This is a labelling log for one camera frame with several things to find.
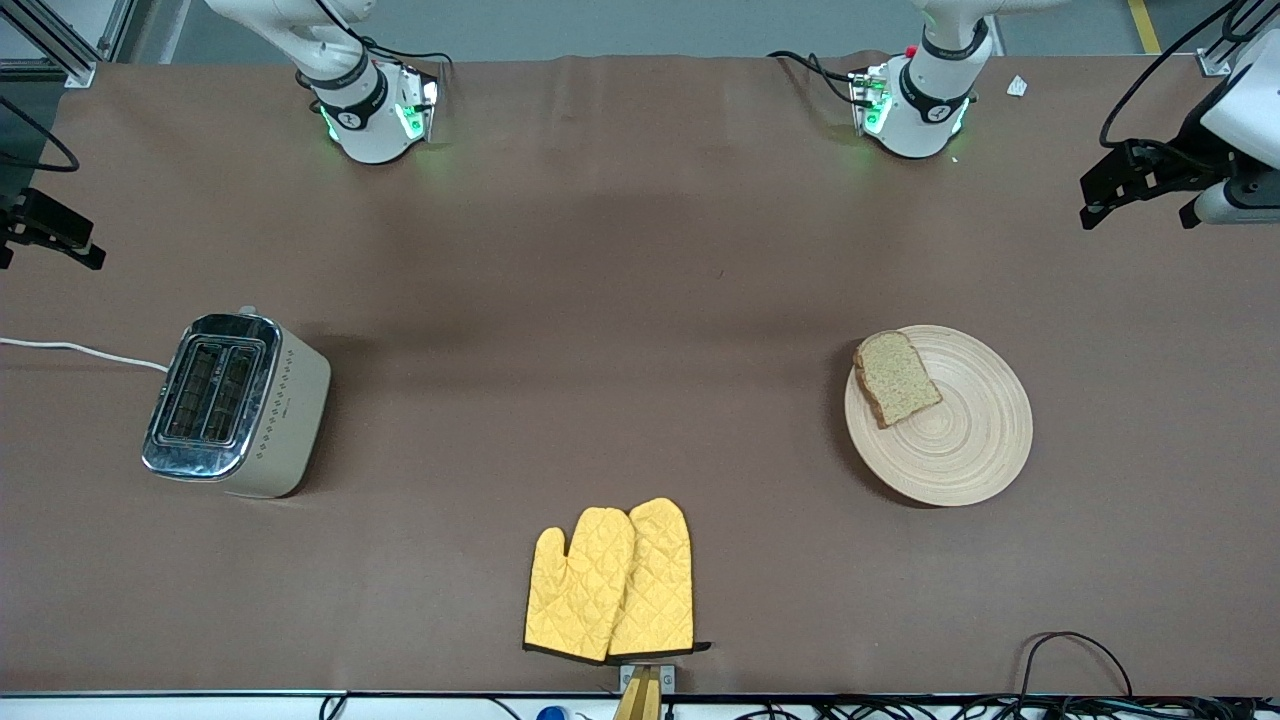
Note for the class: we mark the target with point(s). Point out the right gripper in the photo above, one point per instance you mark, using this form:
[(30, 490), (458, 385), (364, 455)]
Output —
[(42, 218)]

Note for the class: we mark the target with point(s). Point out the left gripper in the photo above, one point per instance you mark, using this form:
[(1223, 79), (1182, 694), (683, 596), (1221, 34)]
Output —
[(1188, 146)]

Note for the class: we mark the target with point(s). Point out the brown bread slice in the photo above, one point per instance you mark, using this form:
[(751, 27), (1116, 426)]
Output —
[(895, 380)]

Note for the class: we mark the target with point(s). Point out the round wooden plate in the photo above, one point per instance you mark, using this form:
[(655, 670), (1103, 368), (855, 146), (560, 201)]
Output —
[(960, 440)]

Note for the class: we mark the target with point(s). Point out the cream and chrome toaster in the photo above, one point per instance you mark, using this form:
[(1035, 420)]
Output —
[(290, 420)]

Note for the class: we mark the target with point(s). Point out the white paper scrap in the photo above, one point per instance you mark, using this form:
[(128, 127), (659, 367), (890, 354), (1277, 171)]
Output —
[(1017, 86)]

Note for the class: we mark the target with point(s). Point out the brown table cover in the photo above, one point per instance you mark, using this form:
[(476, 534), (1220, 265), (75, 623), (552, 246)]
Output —
[(640, 250)]

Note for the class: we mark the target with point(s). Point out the yellow quilted oven mitt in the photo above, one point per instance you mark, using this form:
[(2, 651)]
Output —
[(660, 580), (580, 590)]

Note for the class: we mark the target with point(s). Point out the aluminium frame profile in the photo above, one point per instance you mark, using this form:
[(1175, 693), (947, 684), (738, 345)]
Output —
[(60, 50), (1215, 62)]

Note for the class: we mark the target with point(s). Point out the silver metal bracket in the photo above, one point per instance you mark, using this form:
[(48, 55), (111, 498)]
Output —
[(668, 678)]

